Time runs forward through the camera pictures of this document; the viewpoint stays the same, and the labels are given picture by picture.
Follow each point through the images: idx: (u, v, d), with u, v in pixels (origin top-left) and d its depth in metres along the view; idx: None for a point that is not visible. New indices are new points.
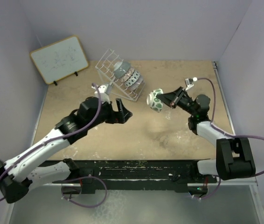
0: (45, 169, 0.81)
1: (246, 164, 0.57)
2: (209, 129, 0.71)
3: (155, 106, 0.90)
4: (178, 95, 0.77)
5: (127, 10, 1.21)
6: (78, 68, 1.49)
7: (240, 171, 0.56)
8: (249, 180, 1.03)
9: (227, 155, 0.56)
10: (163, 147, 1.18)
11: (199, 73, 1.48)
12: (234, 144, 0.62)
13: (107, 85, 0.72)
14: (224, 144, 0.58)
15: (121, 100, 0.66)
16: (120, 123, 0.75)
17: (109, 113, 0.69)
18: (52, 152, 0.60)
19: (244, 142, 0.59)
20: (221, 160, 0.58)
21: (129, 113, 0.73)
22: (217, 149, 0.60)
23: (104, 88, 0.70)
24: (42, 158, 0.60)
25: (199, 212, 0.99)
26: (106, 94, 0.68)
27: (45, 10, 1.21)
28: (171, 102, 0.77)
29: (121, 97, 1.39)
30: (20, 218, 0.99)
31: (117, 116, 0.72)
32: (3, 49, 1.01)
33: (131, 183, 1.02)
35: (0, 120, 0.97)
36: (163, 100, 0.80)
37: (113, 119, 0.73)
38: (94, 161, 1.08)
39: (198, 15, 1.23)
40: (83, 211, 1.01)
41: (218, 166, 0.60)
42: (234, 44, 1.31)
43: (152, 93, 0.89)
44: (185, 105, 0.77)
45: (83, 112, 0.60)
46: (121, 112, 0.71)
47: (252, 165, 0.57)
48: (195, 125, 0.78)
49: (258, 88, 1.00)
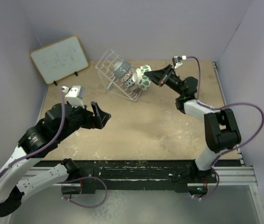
0: (39, 176, 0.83)
1: (232, 134, 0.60)
2: (196, 106, 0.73)
3: (142, 83, 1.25)
4: (167, 73, 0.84)
5: (127, 9, 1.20)
6: (78, 68, 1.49)
7: (228, 141, 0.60)
8: (248, 180, 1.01)
9: (215, 127, 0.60)
10: (163, 147, 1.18)
11: (199, 73, 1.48)
12: (221, 117, 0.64)
13: (81, 86, 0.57)
14: (211, 117, 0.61)
15: (96, 103, 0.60)
16: (98, 128, 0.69)
17: (84, 118, 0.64)
18: (23, 169, 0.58)
19: (229, 114, 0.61)
20: (210, 133, 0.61)
21: (107, 116, 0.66)
22: (205, 123, 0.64)
23: (76, 92, 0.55)
24: (13, 178, 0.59)
25: (199, 212, 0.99)
26: (80, 99, 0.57)
27: (45, 10, 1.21)
28: (161, 81, 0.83)
29: (121, 97, 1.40)
30: (20, 218, 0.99)
31: (94, 121, 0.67)
32: (3, 48, 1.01)
33: (131, 183, 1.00)
35: (1, 120, 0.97)
36: (153, 78, 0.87)
37: (89, 124, 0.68)
38: (94, 161, 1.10)
39: (198, 15, 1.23)
40: (83, 211, 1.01)
41: (209, 141, 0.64)
42: (234, 44, 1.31)
43: (140, 71, 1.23)
44: (173, 84, 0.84)
45: (49, 122, 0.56)
46: (98, 117, 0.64)
47: (239, 135, 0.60)
48: (182, 105, 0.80)
49: (259, 88, 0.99)
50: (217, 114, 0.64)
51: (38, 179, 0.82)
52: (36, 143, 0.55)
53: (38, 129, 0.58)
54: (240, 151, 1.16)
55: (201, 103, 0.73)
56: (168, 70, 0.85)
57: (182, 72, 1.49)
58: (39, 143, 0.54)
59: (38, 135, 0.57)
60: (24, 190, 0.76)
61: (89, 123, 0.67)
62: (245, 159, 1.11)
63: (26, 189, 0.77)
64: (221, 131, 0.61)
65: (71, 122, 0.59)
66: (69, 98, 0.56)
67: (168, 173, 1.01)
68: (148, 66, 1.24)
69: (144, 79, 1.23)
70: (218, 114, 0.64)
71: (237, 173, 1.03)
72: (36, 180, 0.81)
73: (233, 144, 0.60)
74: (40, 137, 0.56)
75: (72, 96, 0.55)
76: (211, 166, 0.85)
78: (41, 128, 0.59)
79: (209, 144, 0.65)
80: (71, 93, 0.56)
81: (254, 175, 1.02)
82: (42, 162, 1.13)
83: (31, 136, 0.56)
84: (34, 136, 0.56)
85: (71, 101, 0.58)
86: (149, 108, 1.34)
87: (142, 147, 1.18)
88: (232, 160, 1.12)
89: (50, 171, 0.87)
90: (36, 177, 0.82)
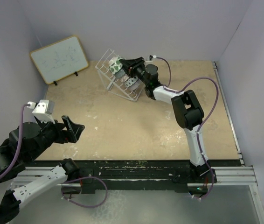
0: (36, 181, 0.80)
1: (196, 110, 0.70)
2: (163, 92, 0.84)
3: (114, 66, 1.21)
4: (137, 63, 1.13)
5: (128, 9, 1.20)
6: (78, 68, 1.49)
7: (194, 118, 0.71)
8: (249, 180, 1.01)
9: (181, 108, 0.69)
10: (163, 147, 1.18)
11: (199, 73, 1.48)
12: (185, 98, 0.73)
13: (49, 101, 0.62)
14: (176, 101, 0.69)
15: (67, 117, 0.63)
16: (72, 142, 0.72)
17: (55, 133, 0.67)
18: (0, 186, 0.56)
19: (192, 95, 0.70)
20: (179, 113, 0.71)
21: (80, 127, 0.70)
22: (173, 105, 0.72)
23: (45, 107, 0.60)
24: None
25: (199, 211, 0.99)
26: (48, 114, 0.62)
27: (45, 10, 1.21)
28: (130, 66, 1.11)
29: (121, 97, 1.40)
30: (20, 218, 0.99)
31: (67, 135, 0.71)
32: (3, 49, 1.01)
33: (131, 183, 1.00)
35: (1, 119, 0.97)
36: (126, 64, 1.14)
37: (63, 139, 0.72)
38: (94, 162, 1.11)
39: (198, 15, 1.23)
40: (83, 212, 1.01)
41: (179, 120, 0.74)
42: (234, 44, 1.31)
43: (116, 58, 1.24)
44: (140, 73, 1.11)
45: (14, 143, 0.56)
46: (71, 131, 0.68)
47: (201, 109, 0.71)
48: (151, 92, 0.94)
49: (259, 89, 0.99)
50: (181, 95, 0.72)
51: (34, 185, 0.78)
52: None
53: (3, 151, 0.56)
54: (240, 151, 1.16)
55: (168, 88, 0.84)
56: (138, 61, 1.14)
57: (182, 72, 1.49)
58: (1, 168, 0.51)
59: (2, 157, 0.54)
60: (21, 198, 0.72)
61: (62, 137, 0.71)
62: (246, 159, 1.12)
63: (23, 197, 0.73)
64: (187, 110, 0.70)
65: (40, 141, 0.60)
66: (37, 113, 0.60)
67: (168, 173, 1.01)
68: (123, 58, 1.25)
69: (116, 63, 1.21)
70: (183, 96, 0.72)
71: (237, 173, 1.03)
72: (32, 187, 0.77)
73: (198, 119, 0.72)
74: (3, 160, 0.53)
75: (40, 112, 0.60)
76: (201, 157, 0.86)
78: (7, 148, 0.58)
79: (180, 123, 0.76)
80: (38, 108, 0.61)
81: (254, 175, 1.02)
82: (42, 162, 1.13)
83: None
84: None
85: (41, 117, 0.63)
86: (149, 108, 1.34)
87: (142, 147, 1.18)
88: (232, 160, 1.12)
89: (48, 174, 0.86)
90: (32, 183, 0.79)
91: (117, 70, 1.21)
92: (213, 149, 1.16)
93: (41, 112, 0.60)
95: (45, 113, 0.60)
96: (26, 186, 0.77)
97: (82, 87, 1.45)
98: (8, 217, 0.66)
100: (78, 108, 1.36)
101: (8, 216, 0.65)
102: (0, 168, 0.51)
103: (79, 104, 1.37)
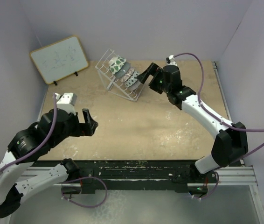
0: (38, 178, 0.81)
1: (241, 149, 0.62)
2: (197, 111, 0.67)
3: (114, 66, 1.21)
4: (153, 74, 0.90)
5: (128, 10, 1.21)
6: (78, 68, 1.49)
7: (236, 157, 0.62)
8: (249, 181, 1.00)
9: (229, 150, 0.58)
10: (163, 146, 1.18)
11: (199, 73, 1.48)
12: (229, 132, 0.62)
13: (72, 94, 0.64)
14: (226, 143, 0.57)
15: (87, 111, 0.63)
16: (87, 135, 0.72)
17: (75, 125, 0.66)
18: (11, 178, 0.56)
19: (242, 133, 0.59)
20: (222, 154, 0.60)
21: (95, 124, 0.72)
22: (216, 143, 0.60)
23: (69, 99, 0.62)
24: (3, 186, 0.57)
25: (199, 211, 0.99)
26: (72, 105, 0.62)
27: (45, 10, 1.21)
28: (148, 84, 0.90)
29: (121, 97, 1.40)
30: (20, 219, 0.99)
31: (84, 128, 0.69)
32: (3, 48, 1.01)
33: (131, 183, 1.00)
35: (0, 119, 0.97)
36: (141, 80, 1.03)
37: (79, 132, 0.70)
38: (94, 162, 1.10)
39: (198, 15, 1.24)
40: (83, 212, 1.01)
41: (216, 156, 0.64)
42: (234, 44, 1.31)
43: (115, 58, 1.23)
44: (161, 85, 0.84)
45: (44, 125, 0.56)
46: (89, 124, 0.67)
47: (246, 149, 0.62)
48: (178, 99, 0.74)
49: (259, 89, 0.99)
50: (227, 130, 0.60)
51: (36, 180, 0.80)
52: (25, 147, 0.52)
53: (30, 133, 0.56)
54: None
55: (204, 106, 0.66)
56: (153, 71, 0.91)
57: (182, 72, 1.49)
58: (28, 148, 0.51)
59: (29, 138, 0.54)
60: (22, 191, 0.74)
61: (79, 130, 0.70)
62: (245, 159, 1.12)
63: (24, 190, 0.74)
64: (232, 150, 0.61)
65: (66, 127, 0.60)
66: (61, 105, 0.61)
67: (168, 173, 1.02)
68: (123, 58, 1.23)
69: (116, 64, 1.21)
70: (227, 129, 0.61)
71: (237, 173, 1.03)
72: (35, 182, 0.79)
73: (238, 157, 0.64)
74: (31, 141, 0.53)
75: (65, 102, 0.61)
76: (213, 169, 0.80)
78: (33, 132, 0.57)
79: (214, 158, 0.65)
80: (63, 100, 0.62)
81: (254, 175, 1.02)
82: (42, 162, 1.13)
83: (21, 138, 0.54)
84: (24, 140, 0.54)
85: None
86: (149, 108, 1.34)
87: (142, 148, 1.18)
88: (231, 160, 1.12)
89: (50, 171, 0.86)
90: (34, 178, 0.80)
91: (116, 70, 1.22)
92: None
93: (65, 103, 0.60)
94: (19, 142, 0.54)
95: (70, 104, 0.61)
96: (28, 180, 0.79)
97: (82, 87, 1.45)
98: (9, 210, 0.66)
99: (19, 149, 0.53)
100: (78, 108, 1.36)
101: (10, 208, 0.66)
102: (27, 148, 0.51)
103: (79, 104, 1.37)
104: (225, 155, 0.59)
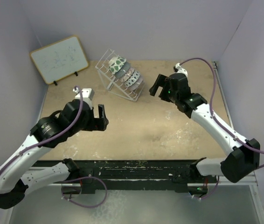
0: (41, 171, 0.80)
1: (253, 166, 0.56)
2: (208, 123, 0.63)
3: (114, 66, 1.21)
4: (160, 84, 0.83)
5: (128, 10, 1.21)
6: (78, 68, 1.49)
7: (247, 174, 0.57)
8: (249, 180, 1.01)
9: (241, 167, 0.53)
10: (163, 146, 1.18)
11: (199, 73, 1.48)
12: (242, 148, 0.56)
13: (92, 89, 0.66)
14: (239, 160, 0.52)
15: (103, 106, 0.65)
16: (100, 129, 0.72)
17: (90, 118, 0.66)
18: (29, 161, 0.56)
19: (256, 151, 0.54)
20: (234, 171, 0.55)
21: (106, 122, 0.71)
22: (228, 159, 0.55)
23: (88, 93, 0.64)
24: (19, 171, 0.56)
25: (199, 211, 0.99)
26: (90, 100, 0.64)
27: (45, 10, 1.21)
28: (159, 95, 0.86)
29: (121, 97, 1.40)
30: (19, 219, 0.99)
31: (98, 122, 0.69)
32: (3, 48, 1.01)
33: (131, 183, 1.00)
35: (1, 119, 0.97)
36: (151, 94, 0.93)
37: (93, 126, 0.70)
38: (94, 161, 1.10)
39: (198, 15, 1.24)
40: (83, 212, 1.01)
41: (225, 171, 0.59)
42: (234, 44, 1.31)
43: (115, 58, 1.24)
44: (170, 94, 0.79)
45: (67, 113, 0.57)
46: (103, 119, 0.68)
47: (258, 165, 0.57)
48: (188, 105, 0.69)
49: (259, 89, 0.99)
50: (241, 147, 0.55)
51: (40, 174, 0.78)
52: (48, 133, 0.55)
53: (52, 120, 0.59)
54: None
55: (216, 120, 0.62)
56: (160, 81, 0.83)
57: None
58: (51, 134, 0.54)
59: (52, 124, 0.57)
60: (27, 183, 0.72)
61: (92, 124, 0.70)
62: None
63: (30, 182, 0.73)
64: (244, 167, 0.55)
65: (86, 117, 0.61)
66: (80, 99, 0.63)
67: (168, 173, 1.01)
68: (123, 58, 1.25)
69: (116, 64, 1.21)
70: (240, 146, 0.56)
71: None
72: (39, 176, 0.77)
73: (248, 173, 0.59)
74: (53, 128, 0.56)
75: (84, 96, 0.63)
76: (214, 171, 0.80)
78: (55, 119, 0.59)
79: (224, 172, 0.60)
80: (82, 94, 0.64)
81: (254, 175, 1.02)
82: (42, 162, 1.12)
83: (45, 124, 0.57)
84: (47, 125, 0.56)
85: None
86: (149, 108, 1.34)
87: (142, 148, 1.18)
88: None
89: (52, 168, 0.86)
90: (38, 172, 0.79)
91: (116, 70, 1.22)
92: (214, 149, 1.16)
93: (84, 98, 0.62)
94: (43, 127, 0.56)
95: (88, 98, 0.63)
96: (32, 174, 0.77)
97: (82, 87, 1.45)
98: (13, 202, 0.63)
99: (43, 133, 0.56)
100: None
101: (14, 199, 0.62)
102: (50, 134, 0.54)
103: None
104: (237, 172, 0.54)
